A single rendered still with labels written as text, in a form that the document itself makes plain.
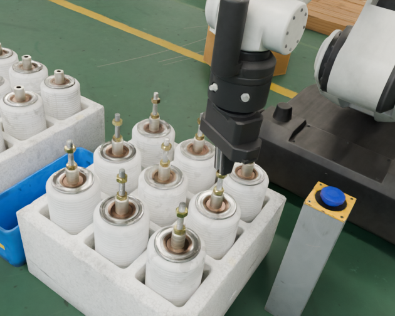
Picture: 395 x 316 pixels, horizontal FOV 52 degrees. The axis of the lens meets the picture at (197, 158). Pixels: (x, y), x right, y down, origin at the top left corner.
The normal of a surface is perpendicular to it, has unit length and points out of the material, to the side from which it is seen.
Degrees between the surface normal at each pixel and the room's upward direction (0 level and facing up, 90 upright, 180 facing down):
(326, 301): 0
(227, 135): 90
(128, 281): 0
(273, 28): 81
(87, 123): 90
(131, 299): 90
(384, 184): 45
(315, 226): 90
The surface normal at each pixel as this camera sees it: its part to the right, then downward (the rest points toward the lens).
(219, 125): -0.85, 0.24
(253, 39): -0.60, 0.43
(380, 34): -0.29, -0.31
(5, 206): 0.85, 0.37
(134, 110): 0.11, -0.79
